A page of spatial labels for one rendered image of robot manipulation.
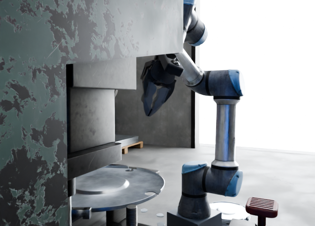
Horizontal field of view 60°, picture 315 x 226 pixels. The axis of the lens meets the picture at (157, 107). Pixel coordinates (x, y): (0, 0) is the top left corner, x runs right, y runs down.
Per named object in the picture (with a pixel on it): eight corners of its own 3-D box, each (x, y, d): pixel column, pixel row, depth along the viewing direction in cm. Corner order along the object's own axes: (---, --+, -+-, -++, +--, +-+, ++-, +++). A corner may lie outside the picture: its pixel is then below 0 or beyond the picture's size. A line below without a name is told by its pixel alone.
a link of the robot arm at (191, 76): (194, 78, 134) (142, 15, 95) (215, 77, 128) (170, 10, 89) (190, 100, 130) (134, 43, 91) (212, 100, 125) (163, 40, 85)
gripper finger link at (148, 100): (142, 115, 79) (152, 85, 80) (149, 116, 73) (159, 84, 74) (132, 111, 78) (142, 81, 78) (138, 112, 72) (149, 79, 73)
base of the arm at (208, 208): (191, 202, 136) (191, 183, 135) (217, 212, 125) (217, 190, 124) (170, 211, 125) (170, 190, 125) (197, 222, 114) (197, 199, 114)
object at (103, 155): (47, 161, 60) (47, 136, 60) (124, 171, 51) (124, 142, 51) (-29, 181, 45) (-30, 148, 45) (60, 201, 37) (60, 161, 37)
